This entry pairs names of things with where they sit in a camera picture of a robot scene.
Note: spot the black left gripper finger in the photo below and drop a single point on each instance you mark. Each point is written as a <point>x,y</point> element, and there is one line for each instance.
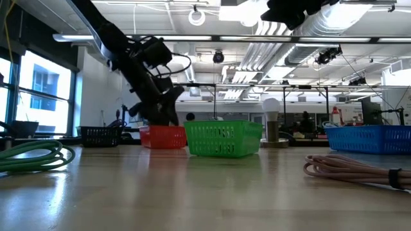
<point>157,118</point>
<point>172,117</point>

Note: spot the red plastic basket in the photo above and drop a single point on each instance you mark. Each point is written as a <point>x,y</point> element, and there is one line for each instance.
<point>163,139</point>

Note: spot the black plastic basket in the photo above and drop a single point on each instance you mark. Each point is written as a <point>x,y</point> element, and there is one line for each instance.
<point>99,138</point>

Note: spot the blue plastic basket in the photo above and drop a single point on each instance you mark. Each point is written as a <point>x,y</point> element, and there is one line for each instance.
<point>369,139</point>

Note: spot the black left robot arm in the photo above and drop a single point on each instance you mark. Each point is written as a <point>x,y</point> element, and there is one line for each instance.
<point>112,41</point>

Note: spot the person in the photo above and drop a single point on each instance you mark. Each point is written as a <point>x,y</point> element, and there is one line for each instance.
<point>306,123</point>
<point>190,116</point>

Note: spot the green plastic basket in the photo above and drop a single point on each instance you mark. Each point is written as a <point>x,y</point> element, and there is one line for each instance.
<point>224,139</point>

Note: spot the long ceiling light bar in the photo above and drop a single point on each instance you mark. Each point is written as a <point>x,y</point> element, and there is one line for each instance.
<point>189,38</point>

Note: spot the white bulb table lamp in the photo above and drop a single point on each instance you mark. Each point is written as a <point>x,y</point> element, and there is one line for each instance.
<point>271,107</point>

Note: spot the black computer monitor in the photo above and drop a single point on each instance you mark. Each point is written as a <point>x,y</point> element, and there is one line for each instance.
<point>369,110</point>

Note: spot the silver ventilation duct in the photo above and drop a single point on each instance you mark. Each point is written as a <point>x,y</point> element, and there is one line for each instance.
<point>321,29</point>

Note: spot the black ceiling camera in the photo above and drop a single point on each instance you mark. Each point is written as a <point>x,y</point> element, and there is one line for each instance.
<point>327,55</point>
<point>218,57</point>

